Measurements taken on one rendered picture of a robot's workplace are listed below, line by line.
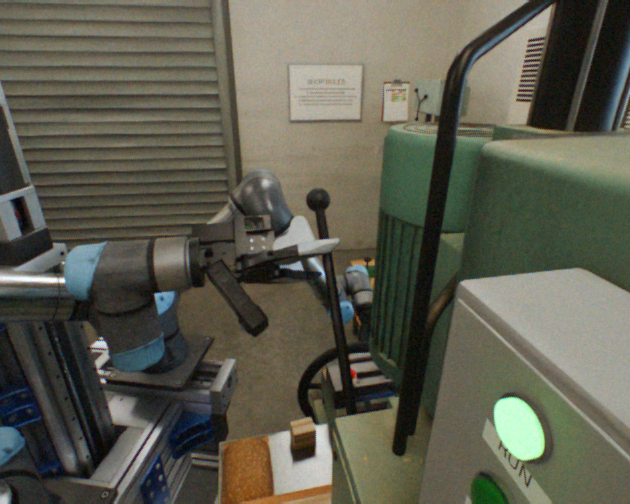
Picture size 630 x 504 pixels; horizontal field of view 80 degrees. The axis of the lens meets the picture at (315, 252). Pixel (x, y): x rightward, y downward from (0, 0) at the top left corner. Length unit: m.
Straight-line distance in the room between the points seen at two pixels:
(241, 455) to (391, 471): 0.50
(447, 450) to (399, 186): 0.28
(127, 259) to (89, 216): 3.35
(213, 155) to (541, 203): 3.32
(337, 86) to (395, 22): 0.66
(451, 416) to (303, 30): 3.35
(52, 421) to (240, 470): 0.45
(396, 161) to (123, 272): 0.36
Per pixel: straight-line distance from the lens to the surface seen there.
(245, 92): 3.42
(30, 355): 0.93
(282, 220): 0.96
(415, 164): 0.39
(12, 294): 0.66
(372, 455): 0.32
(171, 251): 0.53
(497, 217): 0.23
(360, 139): 3.54
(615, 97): 0.34
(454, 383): 0.17
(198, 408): 1.21
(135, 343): 0.59
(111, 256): 0.55
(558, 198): 0.20
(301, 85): 3.41
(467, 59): 0.22
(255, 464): 0.77
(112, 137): 3.64
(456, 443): 0.18
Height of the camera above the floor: 1.55
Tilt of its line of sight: 24 degrees down
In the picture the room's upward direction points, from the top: straight up
